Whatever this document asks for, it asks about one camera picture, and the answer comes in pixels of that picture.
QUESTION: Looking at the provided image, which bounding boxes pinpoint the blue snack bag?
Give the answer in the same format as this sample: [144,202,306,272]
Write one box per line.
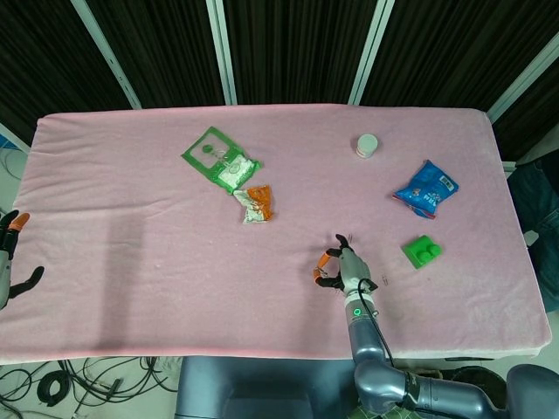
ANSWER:
[391,159,460,220]

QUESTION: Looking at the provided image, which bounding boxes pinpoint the black fabric screen panel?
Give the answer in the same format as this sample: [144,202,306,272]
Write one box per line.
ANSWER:
[491,56,559,162]
[0,0,135,148]
[362,0,559,114]
[85,0,231,109]
[222,0,379,106]

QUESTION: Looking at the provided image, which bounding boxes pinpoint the white screen frame post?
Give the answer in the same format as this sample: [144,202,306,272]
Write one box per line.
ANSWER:
[348,0,397,106]
[204,0,239,106]
[0,121,31,154]
[71,0,143,110]
[487,30,559,126]

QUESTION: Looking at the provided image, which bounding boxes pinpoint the small white jar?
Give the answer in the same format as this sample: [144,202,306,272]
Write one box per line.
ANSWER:
[355,133,380,160]

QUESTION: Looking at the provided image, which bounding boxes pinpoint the green white snack packet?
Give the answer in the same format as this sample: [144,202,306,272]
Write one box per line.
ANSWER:
[180,126,265,195]

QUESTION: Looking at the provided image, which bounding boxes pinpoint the green checkered cloth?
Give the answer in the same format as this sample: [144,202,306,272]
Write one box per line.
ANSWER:
[351,403,420,419]

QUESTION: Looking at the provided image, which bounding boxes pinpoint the orange white crumpled packet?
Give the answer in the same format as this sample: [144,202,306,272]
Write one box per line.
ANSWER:
[233,183,276,225]

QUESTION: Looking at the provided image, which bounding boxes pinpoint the blue-grey robot torso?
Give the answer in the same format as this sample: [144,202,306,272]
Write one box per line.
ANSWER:
[174,356,359,419]

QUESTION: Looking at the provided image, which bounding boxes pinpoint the black grey left robot hand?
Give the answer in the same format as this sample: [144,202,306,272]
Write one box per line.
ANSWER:
[0,209,45,312]

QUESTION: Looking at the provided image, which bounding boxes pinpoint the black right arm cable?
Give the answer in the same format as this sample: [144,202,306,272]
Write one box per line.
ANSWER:
[357,278,420,409]

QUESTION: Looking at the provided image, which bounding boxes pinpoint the green plastic block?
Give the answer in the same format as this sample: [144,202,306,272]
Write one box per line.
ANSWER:
[401,234,443,271]

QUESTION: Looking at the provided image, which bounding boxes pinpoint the black floor cables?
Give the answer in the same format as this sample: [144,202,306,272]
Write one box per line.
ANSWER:
[0,355,183,419]

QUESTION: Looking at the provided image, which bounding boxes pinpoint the person in blue jeans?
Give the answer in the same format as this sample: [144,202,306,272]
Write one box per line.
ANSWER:
[508,159,559,313]

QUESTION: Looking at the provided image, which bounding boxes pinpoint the black grey right robot hand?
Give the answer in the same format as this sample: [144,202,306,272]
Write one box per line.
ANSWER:
[313,233,379,298]

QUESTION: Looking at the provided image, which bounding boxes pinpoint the pink table cloth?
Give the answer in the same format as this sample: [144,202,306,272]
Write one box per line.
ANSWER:
[0,102,552,367]

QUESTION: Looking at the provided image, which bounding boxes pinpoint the black round bin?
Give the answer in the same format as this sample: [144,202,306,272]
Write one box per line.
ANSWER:
[449,366,515,386]

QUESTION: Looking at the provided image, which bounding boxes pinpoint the black coiled cable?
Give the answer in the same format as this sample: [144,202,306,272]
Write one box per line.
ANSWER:
[38,373,71,408]

